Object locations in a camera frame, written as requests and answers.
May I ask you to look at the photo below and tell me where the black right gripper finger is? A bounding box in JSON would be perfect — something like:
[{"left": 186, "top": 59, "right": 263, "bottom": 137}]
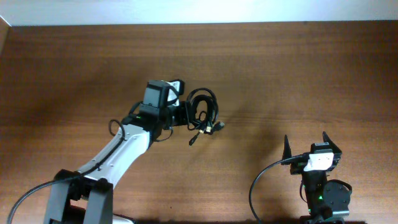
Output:
[
  {"left": 322, "top": 131, "right": 341, "bottom": 154},
  {"left": 281, "top": 135, "right": 292, "bottom": 165}
]

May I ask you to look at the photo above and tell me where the thick black HDMI cable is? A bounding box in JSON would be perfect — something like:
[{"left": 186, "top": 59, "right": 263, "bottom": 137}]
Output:
[{"left": 185, "top": 87, "right": 225, "bottom": 132}]

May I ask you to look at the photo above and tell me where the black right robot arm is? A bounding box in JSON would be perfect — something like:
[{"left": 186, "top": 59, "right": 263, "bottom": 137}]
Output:
[{"left": 282, "top": 132, "right": 353, "bottom": 223}]

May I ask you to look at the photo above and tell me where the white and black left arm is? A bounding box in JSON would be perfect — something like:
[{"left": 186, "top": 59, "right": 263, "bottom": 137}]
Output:
[{"left": 44, "top": 80, "right": 187, "bottom": 224}]

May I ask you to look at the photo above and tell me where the black right camera cable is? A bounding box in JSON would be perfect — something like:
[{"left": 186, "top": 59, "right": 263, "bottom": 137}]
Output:
[{"left": 248, "top": 154, "right": 312, "bottom": 224}]

